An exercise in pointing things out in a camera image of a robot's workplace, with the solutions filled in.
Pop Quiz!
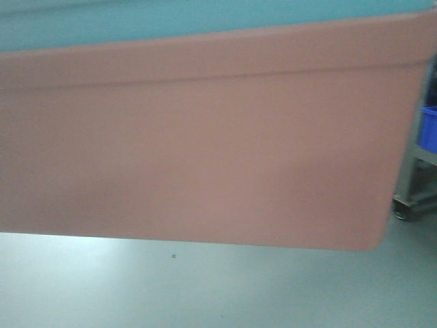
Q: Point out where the light blue plastic box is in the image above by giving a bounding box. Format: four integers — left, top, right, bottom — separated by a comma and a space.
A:
1, 1, 435, 52

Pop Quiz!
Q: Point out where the pink plastic box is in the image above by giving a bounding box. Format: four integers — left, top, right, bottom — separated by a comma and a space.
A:
1, 10, 436, 251

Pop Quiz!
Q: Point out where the stainless steel shelf rack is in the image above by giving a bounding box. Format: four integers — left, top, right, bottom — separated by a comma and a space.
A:
392, 58, 436, 221

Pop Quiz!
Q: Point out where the small blue bin far right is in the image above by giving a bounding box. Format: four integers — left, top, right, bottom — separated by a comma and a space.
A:
418, 106, 437, 153

